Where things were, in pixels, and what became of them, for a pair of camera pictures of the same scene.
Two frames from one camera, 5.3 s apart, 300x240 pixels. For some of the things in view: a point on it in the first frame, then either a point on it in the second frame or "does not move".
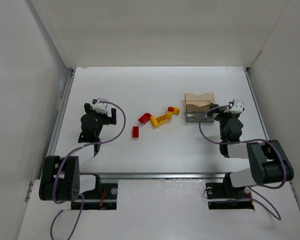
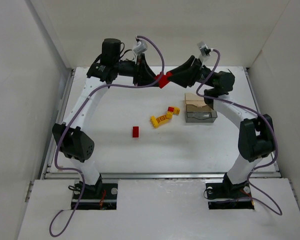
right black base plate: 225,196 does not move
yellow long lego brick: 154,122 does not move
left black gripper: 100,114 → 137,72
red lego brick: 135,131 does not move
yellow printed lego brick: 162,120 does not move
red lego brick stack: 145,118 → 164,79
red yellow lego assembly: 172,110 does not move
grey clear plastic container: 195,117 does not move
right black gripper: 225,115 → 196,72
